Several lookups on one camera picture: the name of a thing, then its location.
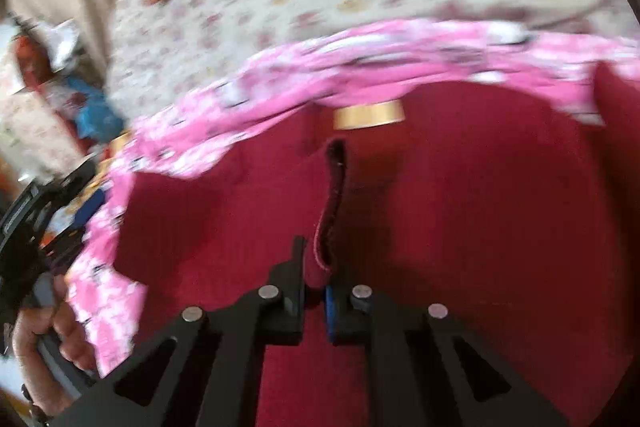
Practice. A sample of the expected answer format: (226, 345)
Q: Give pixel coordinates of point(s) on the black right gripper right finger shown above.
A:
(425, 368)

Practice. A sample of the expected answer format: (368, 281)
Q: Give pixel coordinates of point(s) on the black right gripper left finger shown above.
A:
(204, 368)

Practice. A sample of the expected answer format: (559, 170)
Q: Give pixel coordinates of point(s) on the dark red fleece garment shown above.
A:
(483, 199)

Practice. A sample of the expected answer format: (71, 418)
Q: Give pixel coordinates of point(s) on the floral cardboard box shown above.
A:
(34, 141)

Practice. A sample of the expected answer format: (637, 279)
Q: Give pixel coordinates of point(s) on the blue plastic bag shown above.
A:
(95, 120)

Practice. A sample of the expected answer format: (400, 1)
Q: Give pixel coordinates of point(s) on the pink penguin print blanket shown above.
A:
(353, 67)

